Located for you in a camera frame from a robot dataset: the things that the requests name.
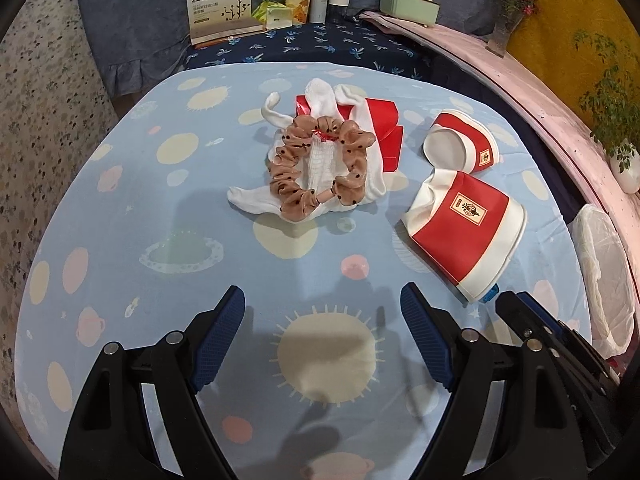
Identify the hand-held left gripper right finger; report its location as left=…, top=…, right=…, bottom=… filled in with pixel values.
left=400, top=282, right=587, bottom=480

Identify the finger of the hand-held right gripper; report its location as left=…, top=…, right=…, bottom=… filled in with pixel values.
left=486, top=284, right=557, bottom=358
left=516, top=291, right=572, bottom=341

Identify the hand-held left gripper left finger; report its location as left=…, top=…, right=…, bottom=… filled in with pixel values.
left=59, top=285, right=246, bottom=480

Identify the bin with white bag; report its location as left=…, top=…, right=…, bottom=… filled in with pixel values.
left=569, top=203, right=635, bottom=359

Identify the large red paper cup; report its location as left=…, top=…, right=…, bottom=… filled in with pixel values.
left=401, top=169, right=529, bottom=304

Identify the small red paper cup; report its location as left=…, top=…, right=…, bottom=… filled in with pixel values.
left=423, top=108, right=501, bottom=176

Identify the tan dotted scrunchie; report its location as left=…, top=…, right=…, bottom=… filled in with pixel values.
left=269, top=114, right=377, bottom=224

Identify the white cloth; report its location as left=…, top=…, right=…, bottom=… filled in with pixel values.
left=227, top=77, right=389, bottom=219

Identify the red gift bag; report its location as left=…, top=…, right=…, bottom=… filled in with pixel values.
left=294, top=93, right=406, bottom=174

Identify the light blue printed blanket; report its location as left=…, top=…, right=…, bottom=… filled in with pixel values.
left=14, top=62, right=601, bottom=480

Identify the pink table cloth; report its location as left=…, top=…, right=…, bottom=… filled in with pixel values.
left=359, top=9, right=640, bottom=273

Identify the potted green plant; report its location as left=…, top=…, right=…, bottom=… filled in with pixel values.
left=571, top=29, right=640, bottom=195

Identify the glass vase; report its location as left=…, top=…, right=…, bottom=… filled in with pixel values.
left=486, top=14, right=524, bottom=57

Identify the dark blue printed cloth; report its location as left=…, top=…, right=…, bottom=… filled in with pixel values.
left=181, top=21, right=432, bottom=82

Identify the green tissue box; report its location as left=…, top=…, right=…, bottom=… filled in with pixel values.
left=378, top=0, right=441, bottom=29

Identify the grey blue backdrop cloth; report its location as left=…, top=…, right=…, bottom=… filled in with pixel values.
left=71, top=0, right=544, bottom=107

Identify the white cardboard box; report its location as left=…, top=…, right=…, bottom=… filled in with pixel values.
left=185, top=0, right=254, bottom=46

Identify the green packet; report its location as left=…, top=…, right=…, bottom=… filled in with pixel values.
left=251, top=0, right=294, bottom=30

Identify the yellow tin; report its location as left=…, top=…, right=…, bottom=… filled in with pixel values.
left=284, top=0, right=312, bottom=26

